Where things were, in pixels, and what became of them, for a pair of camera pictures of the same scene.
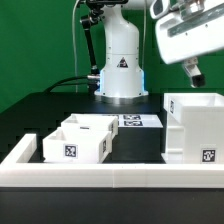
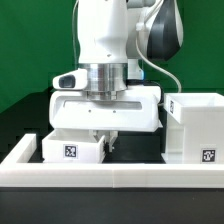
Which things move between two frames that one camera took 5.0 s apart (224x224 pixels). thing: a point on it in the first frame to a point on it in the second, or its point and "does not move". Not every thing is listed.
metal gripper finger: x=190 y=65 to x=112 y=134
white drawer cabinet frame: x=194 y=128 does not move
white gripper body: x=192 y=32 to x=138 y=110
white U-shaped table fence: x=14 y=174 does not move
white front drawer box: x=77 y=145 does not move
